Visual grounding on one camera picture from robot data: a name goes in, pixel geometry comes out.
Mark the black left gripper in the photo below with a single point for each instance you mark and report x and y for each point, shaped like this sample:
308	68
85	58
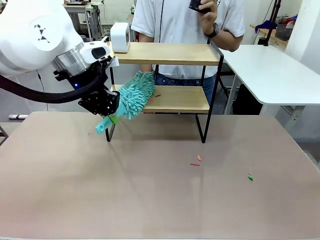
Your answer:
100	102

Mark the teal chenille duster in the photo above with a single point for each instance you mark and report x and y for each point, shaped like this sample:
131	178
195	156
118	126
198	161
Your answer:
136	95

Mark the black cylindrical container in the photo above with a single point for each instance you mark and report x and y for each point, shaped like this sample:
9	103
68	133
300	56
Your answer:
197	6

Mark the person's right forearm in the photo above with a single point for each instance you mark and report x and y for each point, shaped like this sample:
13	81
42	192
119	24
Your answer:
145	37

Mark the person's left forearm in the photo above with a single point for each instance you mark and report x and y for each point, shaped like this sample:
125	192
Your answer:
227	40

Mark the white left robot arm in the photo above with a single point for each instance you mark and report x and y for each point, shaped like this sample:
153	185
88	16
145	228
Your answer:
32	37

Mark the wooden two-tier black-framed shelf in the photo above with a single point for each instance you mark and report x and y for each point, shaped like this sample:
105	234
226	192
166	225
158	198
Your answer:
175	53

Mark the person's left hand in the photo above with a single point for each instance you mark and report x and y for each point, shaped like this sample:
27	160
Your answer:
208	18

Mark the white boxy speaker device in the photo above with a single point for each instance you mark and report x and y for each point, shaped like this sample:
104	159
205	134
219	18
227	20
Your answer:
120	37

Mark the white background workbench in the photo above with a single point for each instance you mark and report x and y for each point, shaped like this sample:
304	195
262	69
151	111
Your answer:
82	17

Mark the person in white t-shirt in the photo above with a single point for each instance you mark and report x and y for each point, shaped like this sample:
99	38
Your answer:
175	22

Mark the black wristwatch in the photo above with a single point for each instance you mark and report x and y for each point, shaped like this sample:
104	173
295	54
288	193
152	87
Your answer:
213	31

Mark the black box under table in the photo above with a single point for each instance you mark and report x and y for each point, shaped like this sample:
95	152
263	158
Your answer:
247	102

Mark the large white side table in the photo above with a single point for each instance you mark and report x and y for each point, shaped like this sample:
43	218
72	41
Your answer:
270	75

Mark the wooden background table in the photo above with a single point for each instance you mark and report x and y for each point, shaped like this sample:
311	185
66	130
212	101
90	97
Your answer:
268	33

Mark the blue cloth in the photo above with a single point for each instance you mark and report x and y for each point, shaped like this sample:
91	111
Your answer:
266	25

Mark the black tripod pole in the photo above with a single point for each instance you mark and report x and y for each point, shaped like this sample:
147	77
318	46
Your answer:
272	22

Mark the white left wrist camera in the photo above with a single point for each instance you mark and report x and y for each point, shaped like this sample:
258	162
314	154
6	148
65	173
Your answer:
114	62

